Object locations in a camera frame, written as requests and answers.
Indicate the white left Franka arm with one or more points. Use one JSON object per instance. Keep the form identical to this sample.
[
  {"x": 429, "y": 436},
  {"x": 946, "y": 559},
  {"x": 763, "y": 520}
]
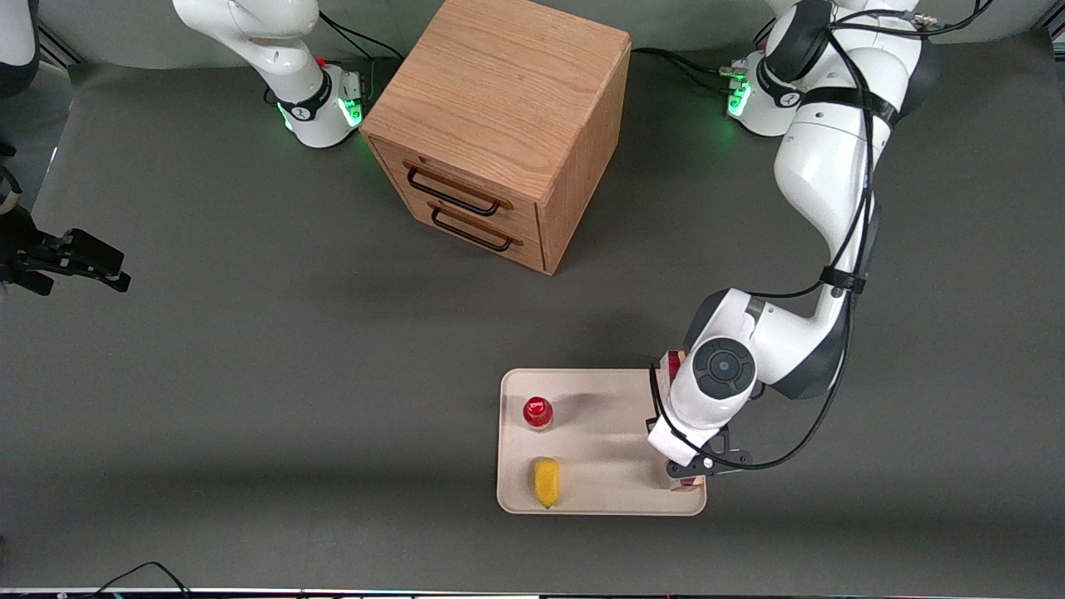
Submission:
[{"x": 824, "y": 166}]

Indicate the red capped small bottle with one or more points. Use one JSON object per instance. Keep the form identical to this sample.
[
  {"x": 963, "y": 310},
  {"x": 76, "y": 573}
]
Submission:
[{"x": 538, "y": 411}]

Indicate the wooden two-drawer cabinet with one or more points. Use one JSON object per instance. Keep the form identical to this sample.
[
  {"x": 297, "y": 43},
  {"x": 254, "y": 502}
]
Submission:
[{"x": 499, "y": 91}]

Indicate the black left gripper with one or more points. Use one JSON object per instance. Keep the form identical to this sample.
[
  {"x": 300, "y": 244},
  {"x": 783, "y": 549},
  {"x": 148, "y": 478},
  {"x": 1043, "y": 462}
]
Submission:
[{"x": 650, "y": 424}]

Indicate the beige plastic tray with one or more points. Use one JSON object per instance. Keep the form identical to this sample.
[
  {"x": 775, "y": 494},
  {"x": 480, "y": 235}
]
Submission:
[{"x": 599, "y": 449}]

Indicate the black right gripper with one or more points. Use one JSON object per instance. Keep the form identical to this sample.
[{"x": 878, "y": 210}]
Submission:
[{"x": 35, "y": 252}]

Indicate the yellow toy banana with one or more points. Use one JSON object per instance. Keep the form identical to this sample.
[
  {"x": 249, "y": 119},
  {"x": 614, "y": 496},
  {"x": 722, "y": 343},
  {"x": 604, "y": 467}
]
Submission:
[{"x": 547, "y": 482}]

